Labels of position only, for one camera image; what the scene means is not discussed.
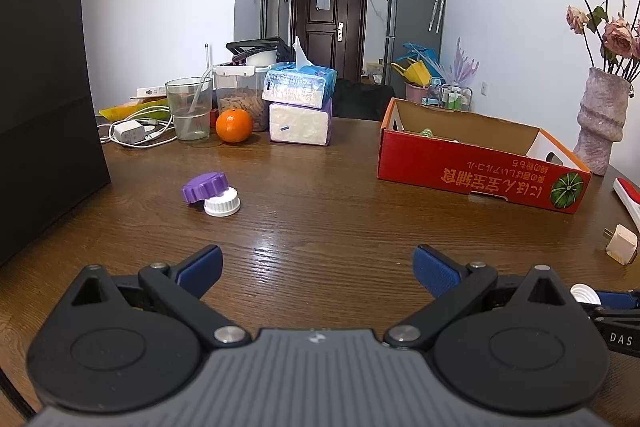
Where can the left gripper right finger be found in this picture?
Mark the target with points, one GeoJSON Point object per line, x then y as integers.
{"type": "Point", "coordinates": [442, 277]}

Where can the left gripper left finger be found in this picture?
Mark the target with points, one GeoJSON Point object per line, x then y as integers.
{"type": "Point", "coordinates": [190, 278]}

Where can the white bottle cap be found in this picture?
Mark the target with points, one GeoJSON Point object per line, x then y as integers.
{"type": "Point", "coordinates": [224, 205]}

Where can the white cube plug adapter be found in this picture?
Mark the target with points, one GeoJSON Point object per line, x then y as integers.
{"type": "Point", "coordinates": [622, 245]}

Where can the purple bottle cap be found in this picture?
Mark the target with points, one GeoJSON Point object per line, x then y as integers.
{"type": "Point", "coordinates": [205, 186]}

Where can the red white lint brush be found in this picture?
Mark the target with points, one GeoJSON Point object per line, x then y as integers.
{"type": "Point", "coordinates": [630, 198]}

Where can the orange red cardboard box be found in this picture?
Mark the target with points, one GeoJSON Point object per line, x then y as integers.
{"type": "Point", "coordinates": [469, 153]}

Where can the orange fruit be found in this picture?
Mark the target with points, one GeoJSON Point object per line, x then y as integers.
{"type": "Point", "coordinates": [234, 125]}

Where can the clear glass cup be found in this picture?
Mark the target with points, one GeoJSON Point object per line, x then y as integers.
{"type": "Point", "coordinates": [190, 100]}

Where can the metal rolling cart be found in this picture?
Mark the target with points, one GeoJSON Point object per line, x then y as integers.
{"type": "Point", "coordinates": [450, 96]}

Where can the black paper bag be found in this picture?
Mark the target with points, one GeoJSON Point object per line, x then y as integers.
{"type": "Point", "coordinates": [51, 155]}

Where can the purple tissue pack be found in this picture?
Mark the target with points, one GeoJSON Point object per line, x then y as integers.
{"type": "Point", "coordinates": [300, 125]}

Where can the clear food container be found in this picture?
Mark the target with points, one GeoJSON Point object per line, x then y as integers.
{"type": "Point", "coordinates": [240, 87]}

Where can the pink bucket with dustpans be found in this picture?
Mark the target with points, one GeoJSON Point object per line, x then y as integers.
{"type": "Point", "coordinates": [423, 83]}

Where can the blue tissue pack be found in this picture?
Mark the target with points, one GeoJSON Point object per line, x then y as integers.
{"type": "Point", "coordinates": [299, 83]}

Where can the pink textured vase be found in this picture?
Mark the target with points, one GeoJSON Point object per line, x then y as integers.
{"type": "Point", "coordinates": [601, 118]}

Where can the grey refrigerator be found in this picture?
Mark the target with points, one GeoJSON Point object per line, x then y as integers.
{"type": "Point", "coordinates": [417, 22]}

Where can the dark brown door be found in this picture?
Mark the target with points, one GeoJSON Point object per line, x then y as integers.
{"type": "Point", "coordinates": [331, 33]}

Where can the white charger with cable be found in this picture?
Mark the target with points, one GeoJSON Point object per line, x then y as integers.
{"type": "Point", "coordinates": [146, 128]}

